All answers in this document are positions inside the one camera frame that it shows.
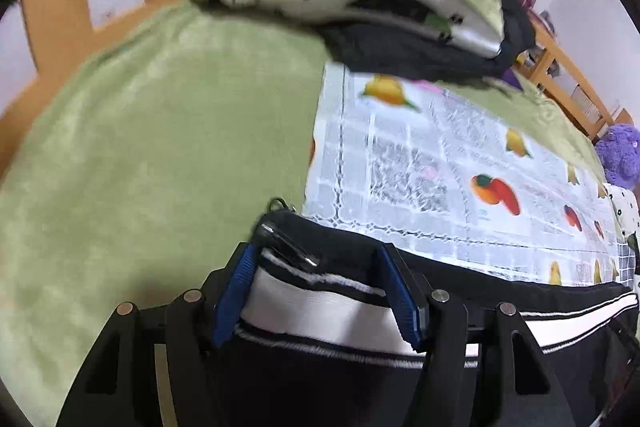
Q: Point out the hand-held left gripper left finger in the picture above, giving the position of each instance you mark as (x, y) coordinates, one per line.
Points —
(235, 292)

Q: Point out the black pants with white waistband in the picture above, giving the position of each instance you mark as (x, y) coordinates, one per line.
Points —
(325, 387)

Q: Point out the purple cloth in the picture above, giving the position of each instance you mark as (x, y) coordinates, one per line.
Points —
(510, 76)

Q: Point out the grey checked cloth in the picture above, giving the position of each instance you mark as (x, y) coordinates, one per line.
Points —
(625, 257)

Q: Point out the white flower print pillow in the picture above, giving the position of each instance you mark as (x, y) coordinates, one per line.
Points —
(627, 212)

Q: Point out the pile of black clothes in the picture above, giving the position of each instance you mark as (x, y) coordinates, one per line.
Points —
(400, 52)

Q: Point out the fruit print plastic tablecloth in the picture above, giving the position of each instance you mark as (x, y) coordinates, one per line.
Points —
(400, 167)

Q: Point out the green plush blanket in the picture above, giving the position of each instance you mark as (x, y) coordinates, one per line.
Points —
(150, 157)

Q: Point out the purple plush toy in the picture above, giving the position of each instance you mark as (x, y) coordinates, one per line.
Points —
(620, 157)

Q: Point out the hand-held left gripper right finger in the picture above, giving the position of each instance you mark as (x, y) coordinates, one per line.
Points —
(400, 302)

